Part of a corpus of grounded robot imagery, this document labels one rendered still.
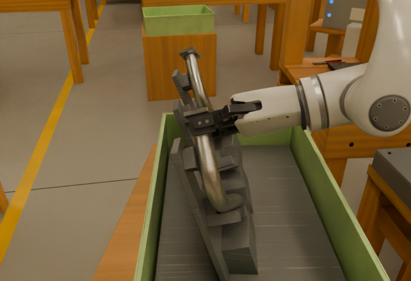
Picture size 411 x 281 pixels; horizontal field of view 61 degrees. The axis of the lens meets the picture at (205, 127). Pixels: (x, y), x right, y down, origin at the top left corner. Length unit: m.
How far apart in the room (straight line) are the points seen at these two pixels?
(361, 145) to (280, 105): 0.82
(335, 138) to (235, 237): 0.64
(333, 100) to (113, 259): 0.61
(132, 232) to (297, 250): 0.40
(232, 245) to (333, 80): 0.37
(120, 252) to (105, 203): 1.37
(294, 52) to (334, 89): 1.22
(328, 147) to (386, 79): 0.82
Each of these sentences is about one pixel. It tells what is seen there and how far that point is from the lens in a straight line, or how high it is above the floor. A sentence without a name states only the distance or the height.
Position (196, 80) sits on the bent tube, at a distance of 0.85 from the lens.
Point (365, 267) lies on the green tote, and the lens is 0.73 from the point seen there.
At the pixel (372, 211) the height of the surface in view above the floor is 0.72.
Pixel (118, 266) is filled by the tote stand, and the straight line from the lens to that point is 0.87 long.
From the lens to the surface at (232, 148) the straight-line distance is 0.91.
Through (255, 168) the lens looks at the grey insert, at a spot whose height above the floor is 0.85.
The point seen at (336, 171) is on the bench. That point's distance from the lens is 1.35.
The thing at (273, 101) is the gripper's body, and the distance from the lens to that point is 0.51.
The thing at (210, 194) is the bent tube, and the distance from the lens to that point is 0.56.
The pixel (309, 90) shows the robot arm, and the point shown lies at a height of 1.25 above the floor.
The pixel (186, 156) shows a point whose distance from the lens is 0.55.
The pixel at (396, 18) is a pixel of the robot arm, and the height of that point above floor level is 1.36.
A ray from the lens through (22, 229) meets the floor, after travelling 2.25.
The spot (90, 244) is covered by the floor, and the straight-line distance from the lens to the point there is 2.04.
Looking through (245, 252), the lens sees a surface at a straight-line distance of 0.72.
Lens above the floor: 1.46
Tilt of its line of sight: 30 degrees down
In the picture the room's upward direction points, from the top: straight up
